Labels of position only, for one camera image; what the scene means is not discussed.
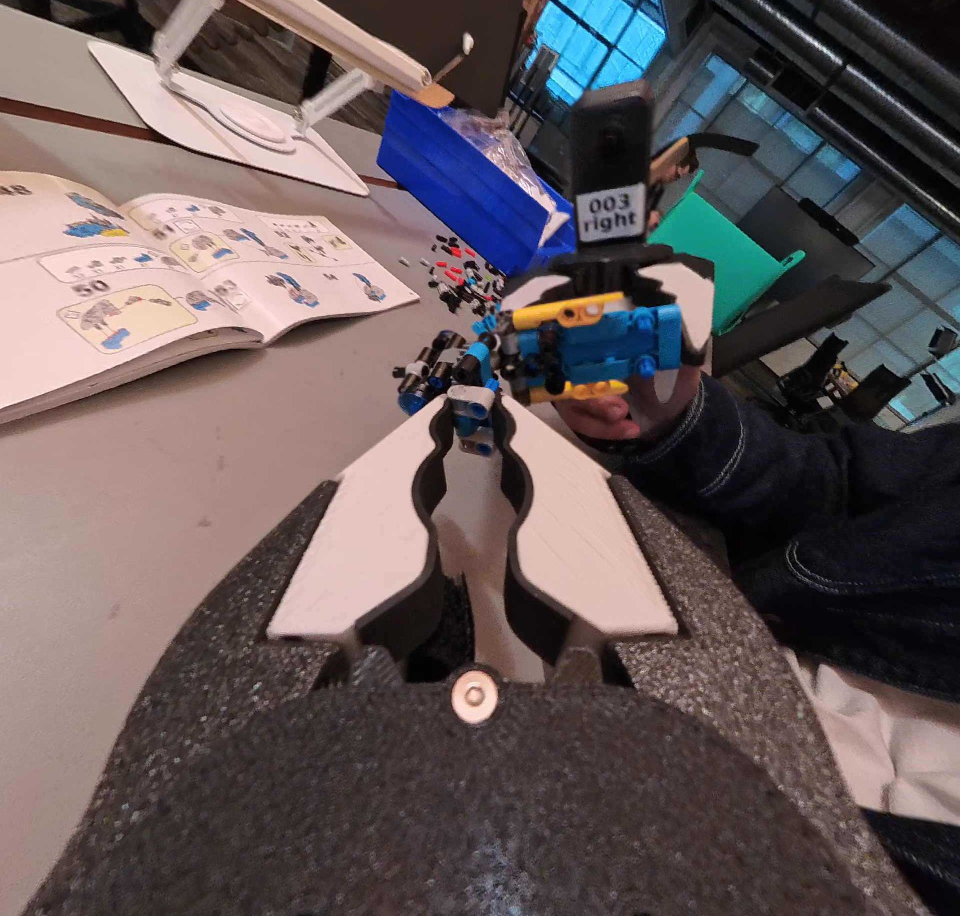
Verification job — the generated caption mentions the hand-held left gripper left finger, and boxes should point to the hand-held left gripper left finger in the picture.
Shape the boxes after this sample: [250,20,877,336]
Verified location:
[266,397,466,654]

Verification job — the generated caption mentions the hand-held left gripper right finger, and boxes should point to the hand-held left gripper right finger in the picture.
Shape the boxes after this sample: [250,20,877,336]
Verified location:
[496,395,681,665]

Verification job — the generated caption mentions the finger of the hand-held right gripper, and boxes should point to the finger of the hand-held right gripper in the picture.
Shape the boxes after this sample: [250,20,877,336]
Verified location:
[652,256,715,365]
[498,269,580,332]

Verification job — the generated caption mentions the blue yellow toy brick body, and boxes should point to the blue yellow toy brick body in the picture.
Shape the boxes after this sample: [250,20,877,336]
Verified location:
[498,293,685,407]

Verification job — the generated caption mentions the blue black toy brick assembly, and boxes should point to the blue black toy brick assembly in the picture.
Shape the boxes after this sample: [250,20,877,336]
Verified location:
[396,327,519,458]

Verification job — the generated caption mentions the person's right forearm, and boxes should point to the person's right forearm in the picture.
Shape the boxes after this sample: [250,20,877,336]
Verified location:
[600,374,960,557]

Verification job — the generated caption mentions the grey desk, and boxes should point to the grey desk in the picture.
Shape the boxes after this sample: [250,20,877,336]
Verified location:
[0,4,624,916]

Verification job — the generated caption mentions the white tilting desk stand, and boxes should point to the white tilting desk stand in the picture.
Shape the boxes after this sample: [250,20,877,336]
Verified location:
[86,0,457,198]

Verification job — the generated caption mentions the person's right hand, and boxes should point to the person's right hand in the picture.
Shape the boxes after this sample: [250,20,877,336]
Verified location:
[558,368,704,444]

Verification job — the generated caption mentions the teal panel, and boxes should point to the teal panel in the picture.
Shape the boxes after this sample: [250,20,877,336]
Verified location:
[646,169,807,338]

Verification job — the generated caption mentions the pile of small brick pieces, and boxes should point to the pile of small brick pieces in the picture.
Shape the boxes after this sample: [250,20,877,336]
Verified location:
[399,232,519,317]

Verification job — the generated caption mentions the white plastic bag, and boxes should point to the white plastic bag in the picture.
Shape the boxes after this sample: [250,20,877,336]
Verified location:
[525,181,577,240]

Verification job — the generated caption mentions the tilted black board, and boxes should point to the tilted black board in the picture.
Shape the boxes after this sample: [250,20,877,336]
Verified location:
[708,274,894,378]

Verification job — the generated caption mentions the crumpled clear plastic bag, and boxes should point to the crumpled clear plastic bag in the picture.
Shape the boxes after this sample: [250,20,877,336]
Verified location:
[441,108,543,200]

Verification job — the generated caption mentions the blue plastic bin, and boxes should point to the blue plastic bin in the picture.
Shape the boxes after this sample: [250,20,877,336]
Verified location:
[376,89,579,277]

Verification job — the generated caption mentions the cotton swab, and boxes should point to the cotton swab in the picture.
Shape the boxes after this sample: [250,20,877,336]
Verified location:
[431,32,476,84]

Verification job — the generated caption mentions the large black partition board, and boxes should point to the large black partition board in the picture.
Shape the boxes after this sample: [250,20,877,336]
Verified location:
[258,0,535,118]

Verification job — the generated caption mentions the person's dark denim jacket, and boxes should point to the person's dark denim jacket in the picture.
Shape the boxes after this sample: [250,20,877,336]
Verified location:
[731,421,960,916]

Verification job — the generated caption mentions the open instruction booklet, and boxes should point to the open instruction booklet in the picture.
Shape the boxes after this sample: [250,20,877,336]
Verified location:
[0,172,421,425]

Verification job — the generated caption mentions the person's white shirt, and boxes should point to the person's white shirt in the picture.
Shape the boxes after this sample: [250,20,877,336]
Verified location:
[787,649,960,834]

